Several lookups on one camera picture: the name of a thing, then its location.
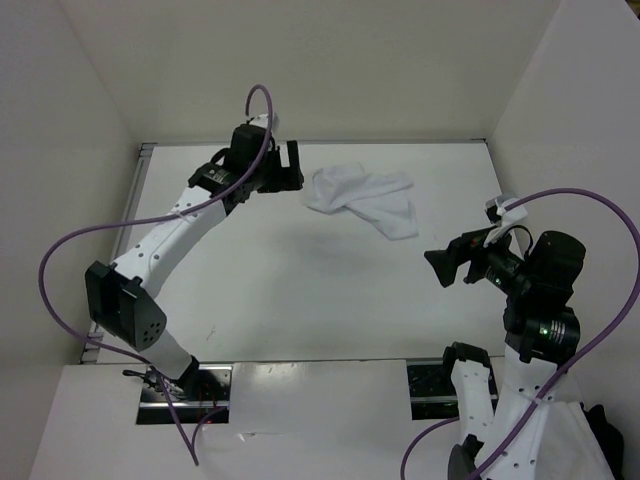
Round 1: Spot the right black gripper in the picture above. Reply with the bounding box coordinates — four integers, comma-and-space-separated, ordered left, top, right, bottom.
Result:
424, 217, 535, 293

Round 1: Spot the white skirt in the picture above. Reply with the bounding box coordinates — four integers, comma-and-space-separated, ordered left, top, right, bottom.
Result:
301, 163, 419, 241

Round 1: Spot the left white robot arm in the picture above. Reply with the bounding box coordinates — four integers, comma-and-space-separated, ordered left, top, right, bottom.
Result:
85, 123, 304, 400

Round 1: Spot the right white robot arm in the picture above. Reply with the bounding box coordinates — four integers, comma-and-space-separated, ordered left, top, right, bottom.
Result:
424, 229, 586, 479

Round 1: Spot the white cloth pile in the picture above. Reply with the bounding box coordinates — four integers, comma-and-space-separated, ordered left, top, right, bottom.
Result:
536, 402, 614, 480

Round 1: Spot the black cloth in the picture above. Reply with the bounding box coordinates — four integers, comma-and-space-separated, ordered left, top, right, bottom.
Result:
583, 404, 625, 480

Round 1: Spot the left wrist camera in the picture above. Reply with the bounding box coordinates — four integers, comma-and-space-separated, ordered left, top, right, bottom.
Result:
247, 113, 279, 133

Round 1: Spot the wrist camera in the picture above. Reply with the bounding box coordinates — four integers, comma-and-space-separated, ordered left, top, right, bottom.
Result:
247, 113, 279, 133
485, 194, 528, 244

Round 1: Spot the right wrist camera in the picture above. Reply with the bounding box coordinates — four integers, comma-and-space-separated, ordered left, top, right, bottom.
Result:
485, 194, 528, 244

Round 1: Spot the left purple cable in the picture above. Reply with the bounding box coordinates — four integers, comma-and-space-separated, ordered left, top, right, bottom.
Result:
38, 85, 276, 466

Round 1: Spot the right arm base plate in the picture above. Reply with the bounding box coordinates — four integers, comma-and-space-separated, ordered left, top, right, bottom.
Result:
406, 359, 459, 420

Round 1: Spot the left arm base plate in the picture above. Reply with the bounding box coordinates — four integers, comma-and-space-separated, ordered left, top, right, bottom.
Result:
122, 365, 232, 426

